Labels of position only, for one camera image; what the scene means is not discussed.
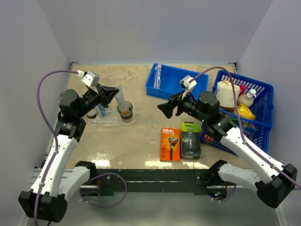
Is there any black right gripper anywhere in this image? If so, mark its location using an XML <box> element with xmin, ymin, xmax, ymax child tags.
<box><xmin>158</xmin><ymin>89</ymin><xmax>207</xmax><ymax>123</ymax></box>

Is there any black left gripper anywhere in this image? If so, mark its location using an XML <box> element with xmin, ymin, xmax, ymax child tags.
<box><xmin>76</xmin><ymin>82</ymin><xmax>119</xmax><ymax>118</ymax></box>

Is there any light blue toothpaste tube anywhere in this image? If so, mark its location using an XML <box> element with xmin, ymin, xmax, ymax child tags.
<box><xmin>98</xmin><ymin>104</ymin><xmax>107</xmax><ymax>117</ymax></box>

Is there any glass cup with brown band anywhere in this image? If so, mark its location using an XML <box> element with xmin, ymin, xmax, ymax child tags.
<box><xmin>86</xmin><ymin>108</ymin><xmax>97</xmax><ymax>119</ymax></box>

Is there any white toothpaste tube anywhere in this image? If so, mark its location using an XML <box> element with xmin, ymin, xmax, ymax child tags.
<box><xmin>115</xmin><ymin>85</ymin><xmax>127</xmax><ymax>113</ymax></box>

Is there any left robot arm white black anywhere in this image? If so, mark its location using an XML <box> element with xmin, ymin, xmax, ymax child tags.
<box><xmin>18</xmin><ymin>84</ymin><xmax>120</xmax><ymax>224</ymax></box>

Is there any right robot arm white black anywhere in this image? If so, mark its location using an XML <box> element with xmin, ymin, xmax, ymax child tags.
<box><xmin>157</xmin><ymin>91</ymin><xmax>297</xmax><ymax>209</ymax></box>

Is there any pink wrapped toothbrush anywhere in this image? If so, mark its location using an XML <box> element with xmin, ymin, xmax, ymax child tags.
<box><xmin>153</xmin><ymin>64</ymin><xmax>162</xmax><ymax>89</ymax></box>

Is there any blue plastic divided bin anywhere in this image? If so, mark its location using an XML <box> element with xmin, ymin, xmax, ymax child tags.
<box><xmin>145</xmin><ymin>63</ymin><xmax>198</xmax><ymax>100</ymax></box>

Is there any orange Gillette Fusion5 razor box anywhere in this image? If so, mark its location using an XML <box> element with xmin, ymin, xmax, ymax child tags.
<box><xmin>160</xmin><ymin>128</ymin><xmax>181</xmax><ymax>161</ymax></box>

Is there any green black Gillette razor box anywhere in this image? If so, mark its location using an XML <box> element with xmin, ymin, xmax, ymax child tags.
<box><xmin>180</xmin><ymin>122</ymin><xmax>201</xmax><ymax>159</ymax></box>

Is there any beige wrapped roll package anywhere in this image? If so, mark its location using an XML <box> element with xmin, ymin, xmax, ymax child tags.
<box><xmin>215</xmin><ymin>80</ymin><xmax>240</xmax><ymax>110</ymax></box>

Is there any yellow snack packet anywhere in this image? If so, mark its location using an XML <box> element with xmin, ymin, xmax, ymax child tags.
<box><xmin>238</xmin><ymin>103</ymin><xmax>256</xmax><ymax>121</ymax></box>

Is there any pink packet in basket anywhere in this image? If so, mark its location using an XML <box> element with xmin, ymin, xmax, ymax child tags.
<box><xmin>239</xmin><ymin>84</ymin><xmax>247</xmax><ymax>95</ymax></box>

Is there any blue plastic shopping basket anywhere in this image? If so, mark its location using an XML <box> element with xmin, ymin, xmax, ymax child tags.
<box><xmin>200</xmin><ymin>70</ymin><xmax>274</xmax><ymax>155</ymax></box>

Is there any lotion pump bottle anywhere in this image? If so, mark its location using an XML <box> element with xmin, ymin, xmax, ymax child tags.
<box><xmin>237</xmin><ymin>89</ymin><xmax>256</xmax><ymax>108</ymax></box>

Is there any red blue packet in basket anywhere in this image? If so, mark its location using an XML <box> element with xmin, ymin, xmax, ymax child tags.
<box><xmin>241</xmin><ymin>120</ymin><xmax>258</xmax><ymax>138</ymax></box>

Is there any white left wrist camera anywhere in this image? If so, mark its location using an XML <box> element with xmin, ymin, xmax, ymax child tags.
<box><xmin>77</xmin><ymin>70</ymin><xmax>100</xmax><ymax>88</ymax></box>

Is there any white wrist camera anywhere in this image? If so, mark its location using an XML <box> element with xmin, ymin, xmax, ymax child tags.
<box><xmin>180</xmin><ymin>75</ymin><xmax>197</xmax><ymax>99</ymax></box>
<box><xmin>77</xmin><ymin>70</ymin><xmax>100</xmax><ymax>88</ymax></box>

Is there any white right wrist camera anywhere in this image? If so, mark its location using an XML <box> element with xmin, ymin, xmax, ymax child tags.
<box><xmin>180</xmin><ymin>75</ymin><xmax>197</xmax><ymax>99</ymax></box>

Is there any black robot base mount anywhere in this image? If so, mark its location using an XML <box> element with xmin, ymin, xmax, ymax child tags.
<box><xmin>79</xmin><ymin>168</ymin><xmax>238</xmax><ymax>197</ymax></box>

